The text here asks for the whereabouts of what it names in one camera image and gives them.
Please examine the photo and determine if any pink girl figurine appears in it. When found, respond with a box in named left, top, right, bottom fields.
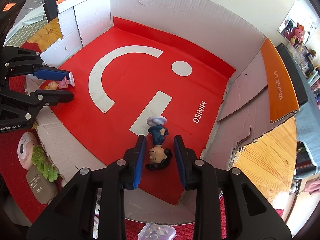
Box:
left=44, top=72, right=75, bottom=90

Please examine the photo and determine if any blue boy figurine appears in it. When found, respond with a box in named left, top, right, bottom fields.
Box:
left=145, top=116, right=172, bottom=171

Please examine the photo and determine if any pink round device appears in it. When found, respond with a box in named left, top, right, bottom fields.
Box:
left=17, top=132, right=39, bottom=170

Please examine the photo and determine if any green fuzzy scrunchie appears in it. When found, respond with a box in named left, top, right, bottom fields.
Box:
left=31, top=145, right=59, bottom=183

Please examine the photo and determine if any clear small pill box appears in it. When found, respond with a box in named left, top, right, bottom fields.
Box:
left=138, top=224, right=176, bottom=240

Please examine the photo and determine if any taupe rounded case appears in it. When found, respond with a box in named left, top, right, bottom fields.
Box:
left=26, top=165, right=57, bottom=204

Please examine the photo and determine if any red MINISO bag liner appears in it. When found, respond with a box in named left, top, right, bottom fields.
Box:
left=39, top=16, right=237, bottom=206

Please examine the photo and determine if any orange white cardboard box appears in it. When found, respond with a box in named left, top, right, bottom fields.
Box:
left=24, top=0, right=300, bottom=225

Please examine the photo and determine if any pink plush rabbit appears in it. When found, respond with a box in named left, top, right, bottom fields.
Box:
left=285, top=23, right=305, bottom=46

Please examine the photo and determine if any wall mirror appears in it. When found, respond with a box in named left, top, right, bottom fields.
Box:
left=278, top=0, right=319, bottom=54

